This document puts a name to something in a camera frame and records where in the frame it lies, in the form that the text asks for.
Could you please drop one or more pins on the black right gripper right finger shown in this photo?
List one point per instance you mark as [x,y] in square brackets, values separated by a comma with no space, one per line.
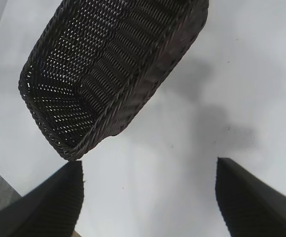
[256,209]

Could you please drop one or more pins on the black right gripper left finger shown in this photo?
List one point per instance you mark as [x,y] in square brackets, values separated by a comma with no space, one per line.
[42,209]

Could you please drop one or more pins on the dark brown woven basket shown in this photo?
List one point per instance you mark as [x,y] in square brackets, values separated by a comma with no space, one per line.
[108,61]

